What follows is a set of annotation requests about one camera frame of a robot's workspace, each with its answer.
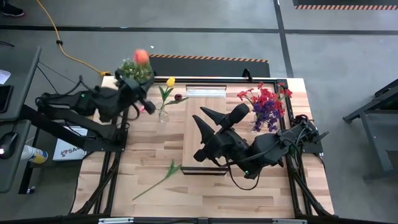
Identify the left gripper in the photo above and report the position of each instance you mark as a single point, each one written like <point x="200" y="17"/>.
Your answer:
<point x="133" y="90"/>

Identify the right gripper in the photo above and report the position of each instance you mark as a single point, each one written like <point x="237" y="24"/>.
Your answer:
<point x="227" y="143"/>

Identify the dark purple artificial tulip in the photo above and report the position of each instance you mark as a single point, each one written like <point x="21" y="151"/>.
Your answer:
<point x="178" y="97"/>

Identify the yellow artificial tulip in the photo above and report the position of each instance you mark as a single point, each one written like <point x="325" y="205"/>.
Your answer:
<point x="170" y="81"/>

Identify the red artificial flower bunch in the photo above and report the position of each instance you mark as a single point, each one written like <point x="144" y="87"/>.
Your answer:
<point x="265" y="92"/>
<point x="242" y="94"/>

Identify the orange artificial tulip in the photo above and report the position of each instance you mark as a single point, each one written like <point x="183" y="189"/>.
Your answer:
<point x="141" y="57"/>

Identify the purple artificial flower bunch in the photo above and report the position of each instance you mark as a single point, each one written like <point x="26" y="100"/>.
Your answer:
<point x="265" y="113"/>

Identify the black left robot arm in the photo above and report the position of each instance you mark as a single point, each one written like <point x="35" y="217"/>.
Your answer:
<point x="62" y="101"/>

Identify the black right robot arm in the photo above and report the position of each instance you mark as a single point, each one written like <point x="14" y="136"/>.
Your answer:
<point x="267" y="147"/>

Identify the translucent plastic strip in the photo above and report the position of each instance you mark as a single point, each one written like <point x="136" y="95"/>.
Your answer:
<point x="205" y="92"/>

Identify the potted green leafy plant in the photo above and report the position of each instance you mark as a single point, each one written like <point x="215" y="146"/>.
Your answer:
<point x="132" y="71"/>

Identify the black striped-edge floor mat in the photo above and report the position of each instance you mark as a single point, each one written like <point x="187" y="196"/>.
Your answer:
<point x="202" y="67"/>
<point x="342" y="2"/>

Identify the black table clamp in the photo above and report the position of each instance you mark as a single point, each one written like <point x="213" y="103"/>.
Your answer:
<point x="247" y="74"/>

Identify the white printed box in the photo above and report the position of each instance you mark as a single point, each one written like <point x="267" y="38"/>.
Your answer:
<point x="66" y="152"/>

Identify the black desk support beam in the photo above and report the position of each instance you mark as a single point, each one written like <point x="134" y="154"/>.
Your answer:
<point x="53" y="130"/>

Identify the white and yellow spray can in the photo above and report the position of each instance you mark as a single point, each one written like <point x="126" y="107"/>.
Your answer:
<point x="34" y="154"/>

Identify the grey desk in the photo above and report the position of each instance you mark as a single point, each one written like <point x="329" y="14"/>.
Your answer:
<point x="18" y="77"/>

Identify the black phone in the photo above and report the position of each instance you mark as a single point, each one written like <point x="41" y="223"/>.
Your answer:
<point x="4" y="98"/>

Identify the black computer mouse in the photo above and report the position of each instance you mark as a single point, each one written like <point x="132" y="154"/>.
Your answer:
<point x="8" y="144"/>

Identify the white paper sheet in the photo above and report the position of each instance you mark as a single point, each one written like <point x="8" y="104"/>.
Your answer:
<point x="3" y="76"/>

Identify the person's foot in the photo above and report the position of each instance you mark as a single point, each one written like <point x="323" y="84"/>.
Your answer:
<point x="11" y="11"/>

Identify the grey metal table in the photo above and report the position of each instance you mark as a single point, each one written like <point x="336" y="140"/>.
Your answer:
<point x="376" y="146"/>

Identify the black aluminium table frame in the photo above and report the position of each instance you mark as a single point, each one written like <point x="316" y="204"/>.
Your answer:
<point x="217" y="81"/>

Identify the black horizontal frame beam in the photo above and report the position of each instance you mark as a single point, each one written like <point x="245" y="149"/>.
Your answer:
<point x="199" y="221"/>

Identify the silver metal bracket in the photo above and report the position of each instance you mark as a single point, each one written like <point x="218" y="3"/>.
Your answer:
<point x="289" y="221"/>
<point x="115" y="221"/>

